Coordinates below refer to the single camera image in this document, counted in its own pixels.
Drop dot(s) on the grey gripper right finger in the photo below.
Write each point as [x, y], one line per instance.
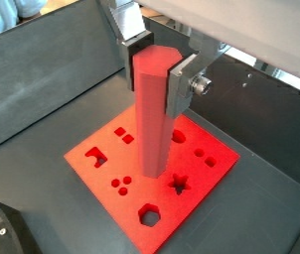
[188, 75]

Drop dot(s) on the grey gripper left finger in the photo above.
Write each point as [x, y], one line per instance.
[133, 38]

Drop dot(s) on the red hexagonal peg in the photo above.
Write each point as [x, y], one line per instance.
[154, 125]

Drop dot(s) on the person in white shirt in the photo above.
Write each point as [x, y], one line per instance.
[19, 11]

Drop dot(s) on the red shape-hole board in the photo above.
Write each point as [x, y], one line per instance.
[149, 207]

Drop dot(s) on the black bracket with screw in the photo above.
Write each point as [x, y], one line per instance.
[16, 238]

